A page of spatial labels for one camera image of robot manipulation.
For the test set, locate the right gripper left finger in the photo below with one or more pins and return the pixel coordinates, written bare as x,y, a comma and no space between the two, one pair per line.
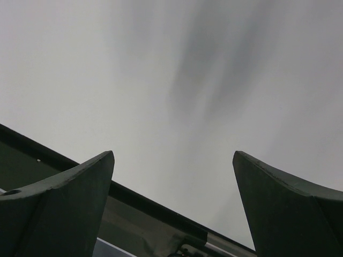
59,215

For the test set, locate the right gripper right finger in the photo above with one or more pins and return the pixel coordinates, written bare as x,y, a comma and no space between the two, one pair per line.
287,215

